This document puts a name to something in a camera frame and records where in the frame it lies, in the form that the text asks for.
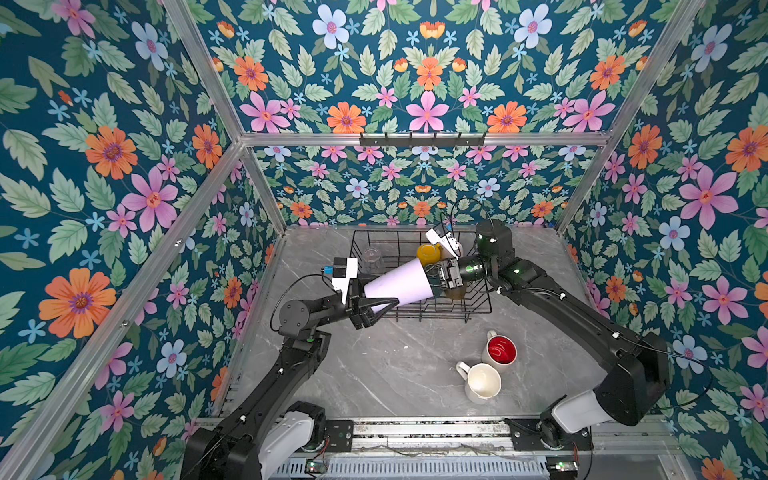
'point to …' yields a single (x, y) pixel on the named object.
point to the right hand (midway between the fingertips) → (417, 281)
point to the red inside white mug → (500, 350)
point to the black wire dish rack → (401, 245)
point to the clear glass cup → (372, 260)
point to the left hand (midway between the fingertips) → (397, 296)
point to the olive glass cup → (457, 293)
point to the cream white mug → (482, 382)
